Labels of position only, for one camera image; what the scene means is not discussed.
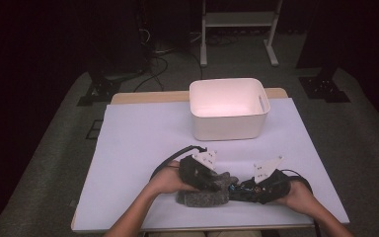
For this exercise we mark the white metal stand frame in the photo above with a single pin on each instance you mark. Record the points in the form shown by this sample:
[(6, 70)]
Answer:
[(238, 19)]

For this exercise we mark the grey cloth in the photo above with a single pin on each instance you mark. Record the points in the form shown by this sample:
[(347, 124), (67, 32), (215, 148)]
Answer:
[(200, 199)]

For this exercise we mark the wooden table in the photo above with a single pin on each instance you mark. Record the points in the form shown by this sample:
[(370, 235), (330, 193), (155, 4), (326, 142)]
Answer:
[(151, 97)]

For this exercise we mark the pale lavender table mat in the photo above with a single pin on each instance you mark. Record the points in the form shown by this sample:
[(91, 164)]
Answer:
[(128, 131)]

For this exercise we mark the white plastic bin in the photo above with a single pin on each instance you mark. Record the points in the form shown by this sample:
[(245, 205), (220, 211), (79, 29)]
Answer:
[(227, 125)]

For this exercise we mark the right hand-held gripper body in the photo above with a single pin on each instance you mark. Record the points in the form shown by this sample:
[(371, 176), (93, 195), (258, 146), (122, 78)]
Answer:
[(273, 187)]

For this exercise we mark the black square floor frame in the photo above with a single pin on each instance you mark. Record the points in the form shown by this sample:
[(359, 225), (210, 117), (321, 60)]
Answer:
[(94, 129)]

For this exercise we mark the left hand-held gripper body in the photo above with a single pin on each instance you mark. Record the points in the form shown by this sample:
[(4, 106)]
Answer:
[(192, 171)]

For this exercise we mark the person's right hand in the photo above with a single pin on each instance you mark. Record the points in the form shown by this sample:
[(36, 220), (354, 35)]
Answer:
[(297, 197)]

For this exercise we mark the person's left hand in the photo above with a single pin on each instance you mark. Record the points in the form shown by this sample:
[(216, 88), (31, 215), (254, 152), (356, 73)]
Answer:
[(167, 179)]

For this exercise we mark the black stand base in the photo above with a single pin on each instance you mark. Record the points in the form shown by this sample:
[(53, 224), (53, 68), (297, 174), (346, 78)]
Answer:
[(324, 89), (103, 89)]

